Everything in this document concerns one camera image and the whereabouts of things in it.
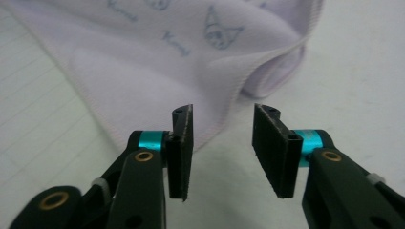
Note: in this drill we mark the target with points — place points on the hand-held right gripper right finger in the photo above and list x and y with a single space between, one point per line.
277 152

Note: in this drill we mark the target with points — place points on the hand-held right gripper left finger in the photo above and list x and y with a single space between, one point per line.
140 191

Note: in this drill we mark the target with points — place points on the lilac printed towel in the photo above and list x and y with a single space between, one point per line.
143 63

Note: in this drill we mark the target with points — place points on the white grid mat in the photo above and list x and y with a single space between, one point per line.
350 95

